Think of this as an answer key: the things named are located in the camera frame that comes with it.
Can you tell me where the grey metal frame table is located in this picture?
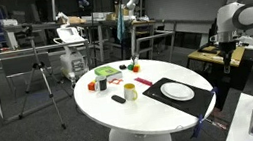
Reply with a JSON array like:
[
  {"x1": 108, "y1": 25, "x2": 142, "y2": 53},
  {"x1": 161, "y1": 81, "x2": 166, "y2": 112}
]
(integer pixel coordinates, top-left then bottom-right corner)
[{"x1": 126, "y1": 15, "x2": 183, "y2": 67}]

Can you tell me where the glass with pens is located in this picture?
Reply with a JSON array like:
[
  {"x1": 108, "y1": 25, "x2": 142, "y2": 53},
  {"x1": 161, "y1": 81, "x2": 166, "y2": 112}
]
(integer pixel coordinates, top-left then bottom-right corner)
[{"x1": 129, "y1": 53, "x2": 142, "y2": 67}]

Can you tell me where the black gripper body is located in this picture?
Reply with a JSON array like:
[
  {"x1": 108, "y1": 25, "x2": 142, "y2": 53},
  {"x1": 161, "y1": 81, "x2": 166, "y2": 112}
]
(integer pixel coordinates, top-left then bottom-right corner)
[{"x1": 217, "y1": 39, "x2": 237, "y2": 64}]

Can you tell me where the orange cube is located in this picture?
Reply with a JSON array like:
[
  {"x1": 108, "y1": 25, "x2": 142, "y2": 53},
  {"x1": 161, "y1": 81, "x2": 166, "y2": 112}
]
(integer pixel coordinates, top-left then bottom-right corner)
[{"x1": 87, "y1": 80, "x2": 98, "y2": 92}]

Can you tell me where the black mug white band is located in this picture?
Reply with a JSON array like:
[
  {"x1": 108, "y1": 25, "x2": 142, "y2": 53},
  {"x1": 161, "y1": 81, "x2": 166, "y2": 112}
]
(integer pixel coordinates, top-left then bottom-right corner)
[{"x1": 92, "y1": 74, "x2": 110, "y2": 93}]

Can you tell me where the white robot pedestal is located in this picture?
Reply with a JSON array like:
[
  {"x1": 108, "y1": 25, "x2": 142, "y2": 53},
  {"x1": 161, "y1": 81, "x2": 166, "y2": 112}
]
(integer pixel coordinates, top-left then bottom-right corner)
[{"x1": 215, "y1": 91, "x2": 253, "y2": 141}]

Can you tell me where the wooden top side table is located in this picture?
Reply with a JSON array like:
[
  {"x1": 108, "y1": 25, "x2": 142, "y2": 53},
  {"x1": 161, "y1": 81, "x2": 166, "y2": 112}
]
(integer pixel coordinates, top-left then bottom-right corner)
[{"x1": 185, "y1": 39, "x2": 253, "y2": 114}]

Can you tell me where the red cube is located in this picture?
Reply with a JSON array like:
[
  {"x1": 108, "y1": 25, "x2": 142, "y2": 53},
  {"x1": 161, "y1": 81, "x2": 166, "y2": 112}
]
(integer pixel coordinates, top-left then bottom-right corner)
[{"x1": 132, "y1": 63, "x2": 142, "y2": 73}]

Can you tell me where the green block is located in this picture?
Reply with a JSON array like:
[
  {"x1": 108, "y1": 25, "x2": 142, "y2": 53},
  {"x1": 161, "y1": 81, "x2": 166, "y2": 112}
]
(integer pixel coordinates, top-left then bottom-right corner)
[{"x1": 127, "y1": 63, "x2": 136, "y2": 72}]

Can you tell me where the black camera on tripod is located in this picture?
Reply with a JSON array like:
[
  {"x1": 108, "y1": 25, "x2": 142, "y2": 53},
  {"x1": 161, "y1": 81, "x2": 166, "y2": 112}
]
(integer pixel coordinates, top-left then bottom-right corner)
[{"x1": 20, "y1": 23, "x2": 35, "y2": 39}]

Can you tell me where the small black oval object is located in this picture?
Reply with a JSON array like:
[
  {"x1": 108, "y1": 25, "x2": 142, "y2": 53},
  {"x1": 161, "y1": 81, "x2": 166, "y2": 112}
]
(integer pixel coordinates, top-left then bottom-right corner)
[{"x1": 118, "y1": 63, "x2": 128, "y2": 71}]

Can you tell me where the blue tape strip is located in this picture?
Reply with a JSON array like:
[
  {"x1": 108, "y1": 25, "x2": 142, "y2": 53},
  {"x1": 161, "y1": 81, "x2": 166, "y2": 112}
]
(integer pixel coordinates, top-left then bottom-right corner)
[
  {"x1": 210, "y1": 85, "x2": 220, "y2": 97},
  {"x1": 188, "y1": 113, "x2": 208, "y2": 140}
]

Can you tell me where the grey metal railing frame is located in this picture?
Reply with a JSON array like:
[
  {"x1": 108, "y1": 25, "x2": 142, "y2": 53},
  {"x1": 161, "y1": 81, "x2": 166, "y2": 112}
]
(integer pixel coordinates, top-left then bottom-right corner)
[{"x1": 0, "y1": 17, "x2": 100, "y2": 126}]

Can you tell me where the red frame piece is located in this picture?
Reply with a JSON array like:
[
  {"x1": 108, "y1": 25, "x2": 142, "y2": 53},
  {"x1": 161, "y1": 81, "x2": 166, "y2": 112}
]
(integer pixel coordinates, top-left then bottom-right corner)
[{"x1": 108, "y1": 76, "x2": 124, "y2": 86}]

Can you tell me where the black placemat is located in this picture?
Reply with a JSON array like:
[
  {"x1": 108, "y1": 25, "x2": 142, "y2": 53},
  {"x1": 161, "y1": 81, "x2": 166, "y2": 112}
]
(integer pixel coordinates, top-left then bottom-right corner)
[{"x1": 139, "y1": 70, "x2": 218, "y2": 127}]

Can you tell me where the white mug yellow inside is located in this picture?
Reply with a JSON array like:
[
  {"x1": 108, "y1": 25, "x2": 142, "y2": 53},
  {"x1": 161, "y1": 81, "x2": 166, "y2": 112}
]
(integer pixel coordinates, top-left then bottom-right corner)
[{"x1": 121, "y1": 81, "x2": 140, "y2": 103}]

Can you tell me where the green book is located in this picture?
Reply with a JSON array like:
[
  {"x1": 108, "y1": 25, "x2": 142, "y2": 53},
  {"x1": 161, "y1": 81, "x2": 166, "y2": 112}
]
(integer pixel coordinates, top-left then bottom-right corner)
[{"x1": 93, "y1": 63, "x2": 125, "y2": 84}]

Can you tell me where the white equipment cart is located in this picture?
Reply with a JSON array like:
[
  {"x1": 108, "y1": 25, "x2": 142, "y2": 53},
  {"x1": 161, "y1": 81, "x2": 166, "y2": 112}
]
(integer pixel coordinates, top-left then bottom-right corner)
[{"x1": 51, "y1": 23, "x2": 92, "y2": 85}]

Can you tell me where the blue hanging cloth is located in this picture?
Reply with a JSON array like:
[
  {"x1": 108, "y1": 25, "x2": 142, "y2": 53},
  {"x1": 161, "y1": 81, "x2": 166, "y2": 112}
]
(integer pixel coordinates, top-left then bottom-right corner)
[{"x1": 112, "y1": 6, "x2": 129, "y2": 44}]

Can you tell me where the camera tripod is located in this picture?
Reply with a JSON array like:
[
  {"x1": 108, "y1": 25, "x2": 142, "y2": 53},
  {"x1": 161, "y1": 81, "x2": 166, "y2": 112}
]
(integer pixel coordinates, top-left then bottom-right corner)
[{"x1": 6, "y1": 31, "x2": 77, "y2": 137}]

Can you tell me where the white plate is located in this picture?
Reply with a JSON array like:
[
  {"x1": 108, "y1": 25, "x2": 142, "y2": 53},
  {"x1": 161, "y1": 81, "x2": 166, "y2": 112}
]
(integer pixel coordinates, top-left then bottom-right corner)
[{"x1": 159, "y1": 79, "x2": 197, "y2": 106}]

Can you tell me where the black remote control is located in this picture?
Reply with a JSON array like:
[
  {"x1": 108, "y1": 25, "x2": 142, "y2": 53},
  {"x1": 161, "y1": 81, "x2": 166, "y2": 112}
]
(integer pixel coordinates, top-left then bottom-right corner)
[{"x1": 110, "y1": 93, "x2": 127, "y2": 106}]

